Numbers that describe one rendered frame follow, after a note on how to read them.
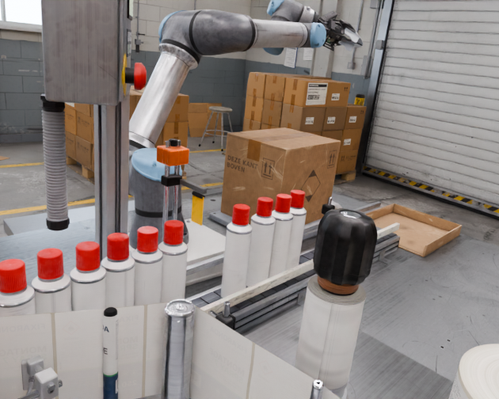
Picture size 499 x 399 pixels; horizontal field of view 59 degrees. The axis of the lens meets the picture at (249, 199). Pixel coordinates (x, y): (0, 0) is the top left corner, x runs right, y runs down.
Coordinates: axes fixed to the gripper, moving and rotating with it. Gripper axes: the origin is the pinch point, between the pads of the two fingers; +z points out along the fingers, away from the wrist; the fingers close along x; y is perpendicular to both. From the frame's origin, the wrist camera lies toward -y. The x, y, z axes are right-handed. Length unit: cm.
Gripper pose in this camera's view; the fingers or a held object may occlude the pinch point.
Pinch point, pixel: (359, 42)
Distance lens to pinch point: 174.9
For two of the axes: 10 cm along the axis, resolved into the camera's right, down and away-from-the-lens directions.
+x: 3.9, -5.6, -7.3
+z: 9.1, 3.4, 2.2
